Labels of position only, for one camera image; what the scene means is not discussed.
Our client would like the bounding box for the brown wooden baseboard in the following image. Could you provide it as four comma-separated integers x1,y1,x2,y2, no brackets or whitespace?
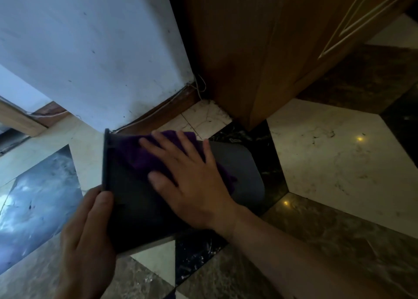
115,84,202,137
31,101,70,128

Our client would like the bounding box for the dark grey plastic bin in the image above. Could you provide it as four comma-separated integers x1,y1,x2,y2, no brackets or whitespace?
102,128,266,256

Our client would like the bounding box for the light wooden trim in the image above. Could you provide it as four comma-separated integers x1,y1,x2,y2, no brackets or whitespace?
0,99,48,138

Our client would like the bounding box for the purple cleaning cloth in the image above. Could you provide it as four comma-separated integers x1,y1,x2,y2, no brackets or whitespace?
109,130,238,196

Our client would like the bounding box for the person's left hand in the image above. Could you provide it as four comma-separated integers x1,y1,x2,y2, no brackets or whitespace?
55,185,117,299

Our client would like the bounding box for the person's right hand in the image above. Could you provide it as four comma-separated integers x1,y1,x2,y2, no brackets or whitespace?
138,130,243,235

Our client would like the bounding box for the person's right forearm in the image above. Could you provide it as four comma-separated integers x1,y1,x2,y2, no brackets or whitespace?
214,205,400,299

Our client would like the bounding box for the brown wooden cabinet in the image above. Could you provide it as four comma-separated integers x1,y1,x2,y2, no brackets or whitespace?
163,0,418,131

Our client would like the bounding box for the thin white cable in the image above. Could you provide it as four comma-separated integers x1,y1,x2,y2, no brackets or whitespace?
111,74,207,133

